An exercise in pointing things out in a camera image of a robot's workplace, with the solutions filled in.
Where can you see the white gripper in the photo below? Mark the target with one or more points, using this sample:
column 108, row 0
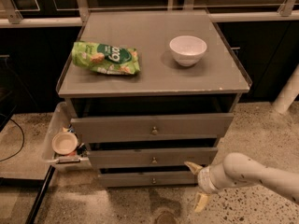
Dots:
column 204, row 179

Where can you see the grey bottom drawer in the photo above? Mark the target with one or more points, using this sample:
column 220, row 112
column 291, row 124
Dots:
column 148, row 179

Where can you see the grey drawer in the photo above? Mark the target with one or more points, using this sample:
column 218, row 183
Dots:
column 151, row 128
column 148, row 179
column 128, row 158

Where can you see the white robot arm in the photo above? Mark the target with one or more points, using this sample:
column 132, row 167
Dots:
column 238, row 170

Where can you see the grey middle drawer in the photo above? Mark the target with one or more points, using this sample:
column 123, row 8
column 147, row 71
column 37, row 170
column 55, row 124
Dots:
column 128, row 158

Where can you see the grey drawer cabinet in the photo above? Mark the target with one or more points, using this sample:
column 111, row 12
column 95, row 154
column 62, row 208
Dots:
column 162, row 87

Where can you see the grey top drawer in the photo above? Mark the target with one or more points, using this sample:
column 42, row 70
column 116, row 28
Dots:
column 151, row 128

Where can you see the white bowl on cabinet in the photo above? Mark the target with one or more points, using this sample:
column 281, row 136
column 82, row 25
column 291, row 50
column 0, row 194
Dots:
column 187, row 50

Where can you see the small beige bowl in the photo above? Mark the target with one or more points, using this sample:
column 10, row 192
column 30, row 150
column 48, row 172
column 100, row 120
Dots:
column 64, row 143

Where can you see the green snack bag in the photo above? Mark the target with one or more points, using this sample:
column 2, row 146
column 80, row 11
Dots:
column 105, row 59

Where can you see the black floor bar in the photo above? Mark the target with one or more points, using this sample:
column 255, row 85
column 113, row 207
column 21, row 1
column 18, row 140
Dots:
column 40, row 196

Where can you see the white pipe post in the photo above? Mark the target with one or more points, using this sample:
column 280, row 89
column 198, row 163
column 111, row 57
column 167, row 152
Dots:
column 289, row 93

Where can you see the metal railing frame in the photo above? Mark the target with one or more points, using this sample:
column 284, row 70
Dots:
column 45, row 12

